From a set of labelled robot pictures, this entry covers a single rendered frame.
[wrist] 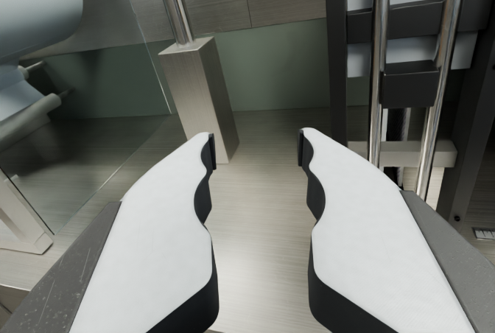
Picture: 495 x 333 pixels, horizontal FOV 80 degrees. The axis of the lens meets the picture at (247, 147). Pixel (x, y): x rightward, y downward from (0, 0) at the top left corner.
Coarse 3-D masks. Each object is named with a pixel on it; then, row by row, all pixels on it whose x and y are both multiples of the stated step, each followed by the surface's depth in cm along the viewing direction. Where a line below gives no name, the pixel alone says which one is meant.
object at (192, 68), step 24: (168, 0) 54; (168, 48) 61; (192, 48) 57; (216, 48) 63; (168, 72) 60; (192, 72) 59; (216, 72) 63; (192, 96) 62; (216, 96) 63; (192, 120) 65; (216, 120) 64; (216, 144) 68
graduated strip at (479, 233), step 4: (472, 228) 44; (476, 228) 44; (480, 228) 44; (484, 228) 44; (488, 228) 44; (492, 228) 44; (476, 232) 44; (480, 232) 43; (484, 232) 43; (488, 232) 43; (492, 232) 43; (476, 236) 43; (480, 236) 43; (484, 236) 43; (488, 236) 43; (492, 236) 43
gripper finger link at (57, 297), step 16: (112, 208) 8; (96, 224) 8; (112, 224) 8; (80, 240) 7; (96, 240) 7; (64, 256) 7; (80, 256) 7; (96, 256) 7; (48, 272) 7; (64, 272) 7; (80, 272) 7; (32, 288) 6; (48, 288) 6; (64, 288) 6; (80, 288) 6; (32, 304) 6; (48, 304) 6; (64, 304) 6; (16, 320) 6; (32, 320) 6; (48, 320) 6; (64, 320) 6
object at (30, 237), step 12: (0, 180) 50; (0, 192) 50; (12, 192) 51; (0, 204) 50; (12, 204) 51; (0, 216) 51; (12, 216) 51; (24, 216) 53; (12, 228) 53; (24, 228) 53; (36, 228) 55; (0, 240) 58; (12, 240) 57; (24, 240) 55; (36, 240) 55; (48, 240) 57; (36, 252) 56
